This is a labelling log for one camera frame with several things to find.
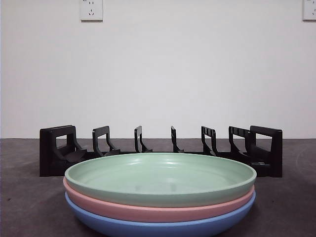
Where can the pink round plate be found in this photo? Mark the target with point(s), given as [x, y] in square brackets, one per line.
[123, 209]

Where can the pale green round plate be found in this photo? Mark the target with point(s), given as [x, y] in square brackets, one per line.
[148, 172]

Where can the blue round plate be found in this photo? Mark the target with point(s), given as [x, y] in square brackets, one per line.
[148, 227]

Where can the white wall socket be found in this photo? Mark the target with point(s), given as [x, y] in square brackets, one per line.
[91, 10]
[309, 10]

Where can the black plastic plate rack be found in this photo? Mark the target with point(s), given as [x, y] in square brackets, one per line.
[276, 153]

